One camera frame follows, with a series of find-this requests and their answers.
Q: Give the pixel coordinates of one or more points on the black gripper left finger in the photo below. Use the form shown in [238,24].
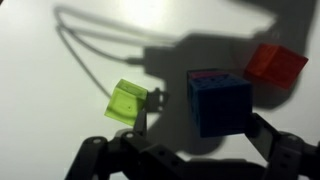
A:
[100,156]

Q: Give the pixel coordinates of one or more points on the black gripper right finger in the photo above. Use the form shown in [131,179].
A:
[286,150]

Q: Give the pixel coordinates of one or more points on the lime green cube block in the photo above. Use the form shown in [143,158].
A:
[125,103]

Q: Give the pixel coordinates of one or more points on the blue cube block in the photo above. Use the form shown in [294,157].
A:
[220,106]

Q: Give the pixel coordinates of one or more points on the magenta cube block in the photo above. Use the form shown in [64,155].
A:
[208,74]

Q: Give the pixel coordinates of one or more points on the orange cube block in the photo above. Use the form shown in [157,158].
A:
[276,65]

